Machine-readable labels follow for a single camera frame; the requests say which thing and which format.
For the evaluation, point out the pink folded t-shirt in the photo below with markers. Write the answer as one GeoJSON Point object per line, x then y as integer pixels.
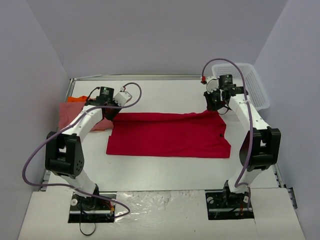
{"type": "Point", "coordinates": [68, 111]}

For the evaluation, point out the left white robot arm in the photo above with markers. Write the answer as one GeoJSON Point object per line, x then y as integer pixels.
{"type": "Point", "coordinates": [64, 154]}

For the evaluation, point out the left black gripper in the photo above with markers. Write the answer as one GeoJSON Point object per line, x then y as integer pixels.
{"type": "Point", "coordinates": [111, 113]}

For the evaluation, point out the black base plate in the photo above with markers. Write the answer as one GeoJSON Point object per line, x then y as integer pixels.
{"type": "Point", "coordinates": [90, 210]}
{"type": "Point", "coordinates": [235, 208]}

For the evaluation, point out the orange folded t-shirt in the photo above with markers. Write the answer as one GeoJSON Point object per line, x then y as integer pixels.
{"type": "Point", "coordinates": [71, 99]}

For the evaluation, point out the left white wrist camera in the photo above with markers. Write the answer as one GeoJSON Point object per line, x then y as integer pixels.
{"type": "Point", "coordinates": [122, 97]}

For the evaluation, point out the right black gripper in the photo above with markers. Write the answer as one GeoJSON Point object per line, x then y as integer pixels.
{"type": "Point", "coordinates": [213, 100]}

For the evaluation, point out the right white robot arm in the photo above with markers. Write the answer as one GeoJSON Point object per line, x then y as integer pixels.
{"type": "Point", "coordinates": [260, 147]}

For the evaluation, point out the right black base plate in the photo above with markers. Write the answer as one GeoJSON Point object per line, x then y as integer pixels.
{"type": "Point", "coordinates": [235, 208]}

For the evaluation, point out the red t-shirt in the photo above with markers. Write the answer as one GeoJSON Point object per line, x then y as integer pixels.
{"type": "Point", "coordinates": [188, 135]}

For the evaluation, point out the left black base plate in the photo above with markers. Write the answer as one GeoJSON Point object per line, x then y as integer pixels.
{"type": "Point", "coordinates": [90, 210]}

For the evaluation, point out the white plastic basket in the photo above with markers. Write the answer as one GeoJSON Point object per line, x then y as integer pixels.
{"type": "Point", "coordinates": [253, 84]}

